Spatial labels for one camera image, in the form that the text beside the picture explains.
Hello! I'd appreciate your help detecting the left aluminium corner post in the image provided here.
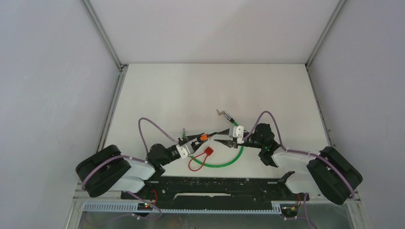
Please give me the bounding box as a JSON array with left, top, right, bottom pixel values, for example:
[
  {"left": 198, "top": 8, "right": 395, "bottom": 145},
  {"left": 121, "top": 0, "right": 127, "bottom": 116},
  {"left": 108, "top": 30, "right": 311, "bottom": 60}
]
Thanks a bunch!
[{"left": 80, "top": 0, "right": 123, "bottom": 71}]

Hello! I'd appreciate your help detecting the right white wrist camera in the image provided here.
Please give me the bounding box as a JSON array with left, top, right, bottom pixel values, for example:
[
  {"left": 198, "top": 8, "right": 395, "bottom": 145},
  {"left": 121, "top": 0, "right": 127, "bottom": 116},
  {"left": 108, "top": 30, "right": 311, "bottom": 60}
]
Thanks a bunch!
[{"left": 229, "top": 125, "right": 245, "bottom": 144}]

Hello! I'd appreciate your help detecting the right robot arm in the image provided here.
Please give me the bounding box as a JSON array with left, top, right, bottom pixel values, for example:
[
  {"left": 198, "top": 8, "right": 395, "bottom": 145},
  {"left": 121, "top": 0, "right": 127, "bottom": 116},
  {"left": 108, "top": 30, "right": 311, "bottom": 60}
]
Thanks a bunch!
[{"left": 219, "top": 123, "right": 363, "bottom": 205}]

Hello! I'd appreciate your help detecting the grey cable duct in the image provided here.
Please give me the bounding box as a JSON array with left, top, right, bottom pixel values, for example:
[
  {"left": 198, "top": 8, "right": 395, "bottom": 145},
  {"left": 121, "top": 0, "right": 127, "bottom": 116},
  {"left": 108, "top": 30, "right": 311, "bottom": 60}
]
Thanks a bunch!
[{"left": 83, "top": 203, "right": 282, "bottom": 215}]

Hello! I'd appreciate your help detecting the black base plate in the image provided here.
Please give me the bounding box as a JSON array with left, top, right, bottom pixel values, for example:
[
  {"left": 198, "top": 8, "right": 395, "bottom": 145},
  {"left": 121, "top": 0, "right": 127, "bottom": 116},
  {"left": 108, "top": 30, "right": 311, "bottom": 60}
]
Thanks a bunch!
[{"left": 136, "top": 173, "right": 309, "bottom": 210}]

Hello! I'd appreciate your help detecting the aluminium corner post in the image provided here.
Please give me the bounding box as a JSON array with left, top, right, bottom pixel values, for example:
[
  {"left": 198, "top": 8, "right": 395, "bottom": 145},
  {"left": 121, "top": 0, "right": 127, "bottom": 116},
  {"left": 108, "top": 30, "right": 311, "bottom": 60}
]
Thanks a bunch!
[
  {"left": 80, "top": 0, "right": 123, "bottom": 71},
  {"left": 305, "top": 0, "right": 348, "bottom": 70}
]

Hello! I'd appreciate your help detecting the right aluminium corner post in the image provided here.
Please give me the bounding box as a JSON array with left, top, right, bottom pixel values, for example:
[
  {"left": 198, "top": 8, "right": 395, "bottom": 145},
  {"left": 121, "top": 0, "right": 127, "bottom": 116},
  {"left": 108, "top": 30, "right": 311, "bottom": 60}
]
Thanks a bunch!
[{"left": 305, "top": 0, "right": 348, "bottom": 70}]

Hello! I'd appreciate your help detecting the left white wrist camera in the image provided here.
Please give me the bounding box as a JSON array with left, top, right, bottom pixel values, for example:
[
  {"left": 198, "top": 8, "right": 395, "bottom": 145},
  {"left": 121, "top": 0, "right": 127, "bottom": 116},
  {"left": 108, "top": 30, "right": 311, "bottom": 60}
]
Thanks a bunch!
[{"left": 176, "top": 143, "right": 195, "bottom": 159}]

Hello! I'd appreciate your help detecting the silver key bunch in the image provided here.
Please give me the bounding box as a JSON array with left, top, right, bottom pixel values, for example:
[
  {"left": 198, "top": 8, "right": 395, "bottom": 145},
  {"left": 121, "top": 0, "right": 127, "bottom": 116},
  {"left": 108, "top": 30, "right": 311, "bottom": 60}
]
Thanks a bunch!
[{"left": 216, "top": 109, "right": 228, "bottom": 116}]

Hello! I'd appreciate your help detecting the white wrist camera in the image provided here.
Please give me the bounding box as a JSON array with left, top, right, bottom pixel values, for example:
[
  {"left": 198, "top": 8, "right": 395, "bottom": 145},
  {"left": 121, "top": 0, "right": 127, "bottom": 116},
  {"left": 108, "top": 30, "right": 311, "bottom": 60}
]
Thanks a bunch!
[
  {"left": 229, "top": 125, "right": 245, "bottom": 144},
  {"left": 176, "top": 143, "right": 195, "bottom": 159}
]

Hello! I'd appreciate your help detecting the orange padlock with keys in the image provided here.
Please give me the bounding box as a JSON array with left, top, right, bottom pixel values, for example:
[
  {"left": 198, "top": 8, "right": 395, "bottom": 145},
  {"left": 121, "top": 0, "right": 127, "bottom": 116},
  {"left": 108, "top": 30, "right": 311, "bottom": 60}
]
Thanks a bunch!
[{"left": 197, "top": 134, "right": 211, "bottom": 143}]

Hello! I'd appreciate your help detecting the aluminium front frame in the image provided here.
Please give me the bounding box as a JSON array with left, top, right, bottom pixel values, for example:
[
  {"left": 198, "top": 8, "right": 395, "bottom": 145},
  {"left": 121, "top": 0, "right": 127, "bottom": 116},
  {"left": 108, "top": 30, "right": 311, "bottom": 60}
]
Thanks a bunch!
[{"left": 65, "top": 177, "right": 370, "bottom": 229}]

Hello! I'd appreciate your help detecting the green cable lock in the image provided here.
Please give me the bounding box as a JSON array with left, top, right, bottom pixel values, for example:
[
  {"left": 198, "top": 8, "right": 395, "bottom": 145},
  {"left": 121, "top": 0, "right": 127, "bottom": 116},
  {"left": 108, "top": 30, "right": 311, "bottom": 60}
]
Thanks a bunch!
[{"left": 188, "top": 113, "right": 244, "bottom": 172}]

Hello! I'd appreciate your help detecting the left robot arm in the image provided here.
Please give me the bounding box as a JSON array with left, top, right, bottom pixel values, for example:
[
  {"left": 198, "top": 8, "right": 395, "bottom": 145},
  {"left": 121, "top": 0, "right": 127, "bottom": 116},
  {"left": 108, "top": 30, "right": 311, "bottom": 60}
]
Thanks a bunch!
[{"left": 75, "top": 133, "right": 210, "bottom": 199}]

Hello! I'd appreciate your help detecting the red cable lock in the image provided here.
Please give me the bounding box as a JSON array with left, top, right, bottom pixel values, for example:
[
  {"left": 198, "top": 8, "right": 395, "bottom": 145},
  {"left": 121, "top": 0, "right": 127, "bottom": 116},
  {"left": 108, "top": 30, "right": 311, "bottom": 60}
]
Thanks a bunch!
[{"left": 188, "top": 146, "right": 214, "bottom": 172}]

